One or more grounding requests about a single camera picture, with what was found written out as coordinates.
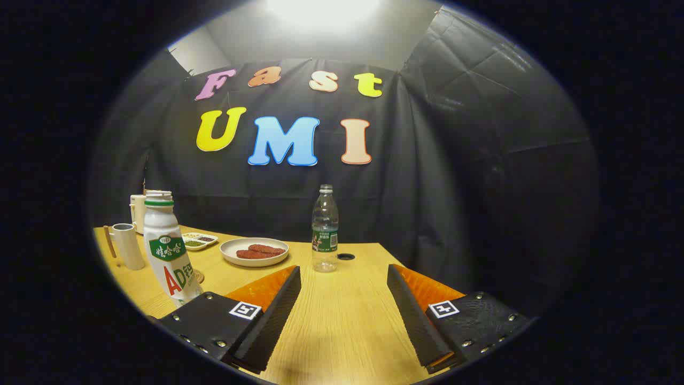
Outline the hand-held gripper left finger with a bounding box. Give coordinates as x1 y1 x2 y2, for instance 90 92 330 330
154 265 302 375

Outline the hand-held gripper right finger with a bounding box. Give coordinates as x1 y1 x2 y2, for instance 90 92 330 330
386 264 532 375

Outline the white juice bottle green label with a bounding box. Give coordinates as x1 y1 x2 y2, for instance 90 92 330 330
143 190 204 308

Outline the white cup with wooden handle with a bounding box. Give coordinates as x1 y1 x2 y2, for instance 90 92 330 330
103 223 146 271

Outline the clear plastic water bottle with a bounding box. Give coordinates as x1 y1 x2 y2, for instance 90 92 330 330
312 184 339 273

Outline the wooden table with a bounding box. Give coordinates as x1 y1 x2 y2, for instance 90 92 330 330
93 225 467 385

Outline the white round plate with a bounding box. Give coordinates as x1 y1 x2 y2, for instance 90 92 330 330
220 237 290 267

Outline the white divided dish with beans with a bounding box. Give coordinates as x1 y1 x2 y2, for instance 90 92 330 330
181 232 219 251

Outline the black backdrop cloth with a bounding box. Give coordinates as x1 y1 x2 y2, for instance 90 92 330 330
88 5 599 316

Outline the white toaster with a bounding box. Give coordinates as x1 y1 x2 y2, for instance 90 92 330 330
130 194 147 235

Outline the ceiling light panel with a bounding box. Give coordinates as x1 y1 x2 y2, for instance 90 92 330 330
265 0 383 27

